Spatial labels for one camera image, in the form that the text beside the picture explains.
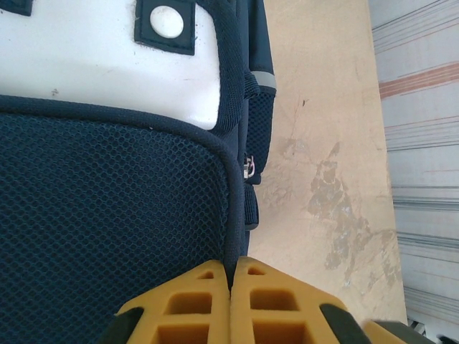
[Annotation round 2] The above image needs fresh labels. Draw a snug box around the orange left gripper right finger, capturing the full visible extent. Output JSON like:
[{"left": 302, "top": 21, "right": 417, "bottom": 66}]
[{"left": 231, "top": 256, "right": 363, "bottom": 344}]

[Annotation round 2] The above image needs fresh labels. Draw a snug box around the navy blue backpack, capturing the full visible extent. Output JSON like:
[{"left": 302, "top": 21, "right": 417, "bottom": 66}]
[{"left": 0, "top": 0, "right": 278, "bottom": 344}]

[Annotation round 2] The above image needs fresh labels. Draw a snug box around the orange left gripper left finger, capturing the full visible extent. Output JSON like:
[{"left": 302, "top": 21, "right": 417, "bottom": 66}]
[{"left": 103, "top": 259, "right": 231, "bottom": 344}]

